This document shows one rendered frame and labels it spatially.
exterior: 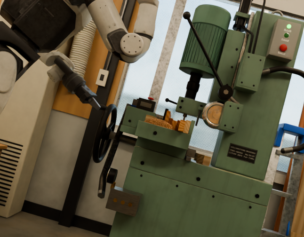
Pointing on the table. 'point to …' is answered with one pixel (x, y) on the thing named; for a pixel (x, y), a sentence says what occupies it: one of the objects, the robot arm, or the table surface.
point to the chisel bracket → (189, 107)
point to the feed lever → (222, 94)
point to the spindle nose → (193, 85)
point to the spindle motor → (185, 63)
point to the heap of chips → (159, 122)
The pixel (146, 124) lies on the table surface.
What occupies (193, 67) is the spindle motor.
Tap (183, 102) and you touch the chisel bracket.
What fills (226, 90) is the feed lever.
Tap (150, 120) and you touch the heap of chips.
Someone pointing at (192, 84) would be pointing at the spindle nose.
